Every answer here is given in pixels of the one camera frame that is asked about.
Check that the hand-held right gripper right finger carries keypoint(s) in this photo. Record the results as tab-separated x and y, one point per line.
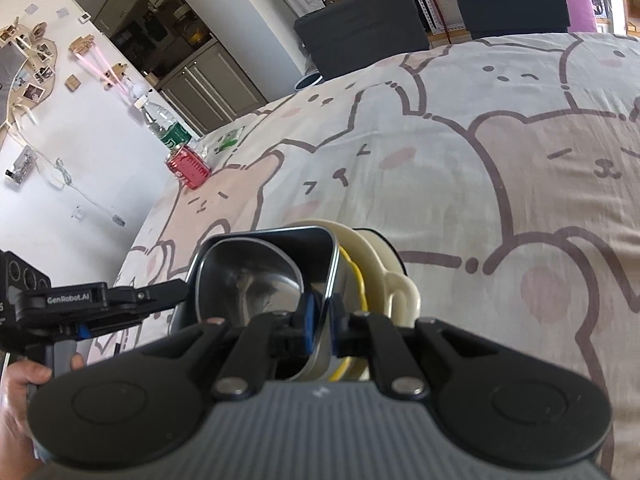
340	334

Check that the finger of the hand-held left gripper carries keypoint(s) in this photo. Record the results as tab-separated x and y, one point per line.
150	294
115	324

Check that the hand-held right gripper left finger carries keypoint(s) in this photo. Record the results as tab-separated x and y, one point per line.
310	325

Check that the shiny square steel bowl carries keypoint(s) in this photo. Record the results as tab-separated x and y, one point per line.
311	260

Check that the floral yellow rimmed bowl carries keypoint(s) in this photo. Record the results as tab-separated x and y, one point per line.
358	271

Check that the round steel bowl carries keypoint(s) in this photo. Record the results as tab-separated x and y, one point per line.
250	285

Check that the white leaf print plate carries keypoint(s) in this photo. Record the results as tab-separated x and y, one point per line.
387	249

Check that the person's left hand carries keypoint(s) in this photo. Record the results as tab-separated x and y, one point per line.
15	410

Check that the green label water bottle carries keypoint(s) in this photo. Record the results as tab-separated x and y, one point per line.
167	127

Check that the green snack packet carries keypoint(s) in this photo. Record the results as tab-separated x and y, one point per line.
230	140

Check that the grey kitchen cabinet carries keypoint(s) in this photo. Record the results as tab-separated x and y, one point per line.
215	90

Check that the cartoon printed tablecloth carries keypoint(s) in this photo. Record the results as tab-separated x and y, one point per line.
500	160

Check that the wooden photo board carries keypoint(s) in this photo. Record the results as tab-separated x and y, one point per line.
25	70

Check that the grey waste bin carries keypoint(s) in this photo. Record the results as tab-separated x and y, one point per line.
307	81

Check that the dark grey chair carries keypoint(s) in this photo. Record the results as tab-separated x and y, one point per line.
505	0
360	30

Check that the small wall mounted device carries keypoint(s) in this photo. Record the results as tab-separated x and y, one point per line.
21	165

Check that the wooden clip wall decoration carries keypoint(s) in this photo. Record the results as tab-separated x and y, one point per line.
97	62

